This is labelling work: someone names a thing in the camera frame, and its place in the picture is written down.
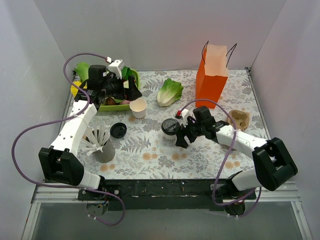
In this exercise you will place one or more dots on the white paper coffee cup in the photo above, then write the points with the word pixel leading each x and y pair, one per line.
pixel 170 136

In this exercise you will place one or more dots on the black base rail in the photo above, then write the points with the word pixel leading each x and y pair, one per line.
pixel 162 194

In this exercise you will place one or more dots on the napa cabbage green white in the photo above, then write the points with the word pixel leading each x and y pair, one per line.
pixel 82 70

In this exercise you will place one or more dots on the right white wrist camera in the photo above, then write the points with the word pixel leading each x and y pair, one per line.
pixel 183 114

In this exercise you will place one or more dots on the grey straw holder cup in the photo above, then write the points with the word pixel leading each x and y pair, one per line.
pixel 107 154

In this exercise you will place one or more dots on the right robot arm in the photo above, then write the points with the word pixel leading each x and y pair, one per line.
pixel 273 164

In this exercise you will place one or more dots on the floral table mat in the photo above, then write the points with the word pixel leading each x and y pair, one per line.
pixel 144 153

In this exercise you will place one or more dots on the black plastic cup lid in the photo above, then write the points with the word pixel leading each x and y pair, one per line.
pixel 170 126

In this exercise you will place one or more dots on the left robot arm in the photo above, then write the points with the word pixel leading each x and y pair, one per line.
pixel 59 162

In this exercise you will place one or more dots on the green vegetable tray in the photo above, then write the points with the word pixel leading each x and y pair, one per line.
pixel 118 106

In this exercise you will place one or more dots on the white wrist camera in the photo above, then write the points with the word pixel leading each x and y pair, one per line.
pixel 183 114
pixel 116 67

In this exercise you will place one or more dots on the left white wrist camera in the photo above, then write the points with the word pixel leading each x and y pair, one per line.
pixel 116 67

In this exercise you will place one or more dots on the brown cardboard cup carrier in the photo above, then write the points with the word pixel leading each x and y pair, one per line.
pixel 241 118

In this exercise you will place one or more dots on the orange paper bag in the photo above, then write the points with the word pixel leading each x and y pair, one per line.
pixel 212 73

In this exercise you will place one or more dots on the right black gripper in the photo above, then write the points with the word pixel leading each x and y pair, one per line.
pixel 186 131

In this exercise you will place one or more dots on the purple onion in tray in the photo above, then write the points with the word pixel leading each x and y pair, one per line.
pixel 124 102

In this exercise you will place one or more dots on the green bok choy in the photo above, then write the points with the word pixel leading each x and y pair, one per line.
pixel 126 72

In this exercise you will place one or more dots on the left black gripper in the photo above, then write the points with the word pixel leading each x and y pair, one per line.
pixel 128 87

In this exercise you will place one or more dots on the loose green lettuce head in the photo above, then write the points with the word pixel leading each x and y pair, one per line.
pixel 170 92

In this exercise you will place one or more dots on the yellow cabbage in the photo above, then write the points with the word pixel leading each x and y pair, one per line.
pixel 78 83

